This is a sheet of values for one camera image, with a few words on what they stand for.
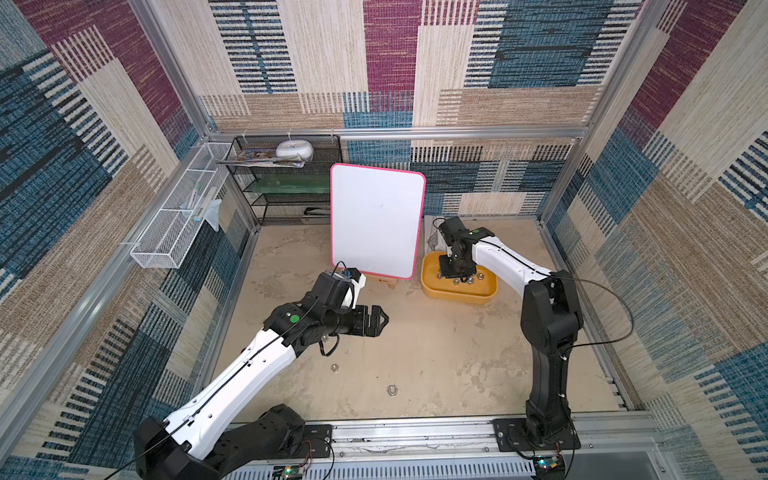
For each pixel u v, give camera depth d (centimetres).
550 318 54
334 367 85
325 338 62
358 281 68
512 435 74
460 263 81
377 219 90
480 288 102
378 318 65
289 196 115
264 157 91
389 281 98
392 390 81
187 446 38
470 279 78
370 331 65
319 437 74
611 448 73
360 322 64
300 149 89
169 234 92
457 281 83
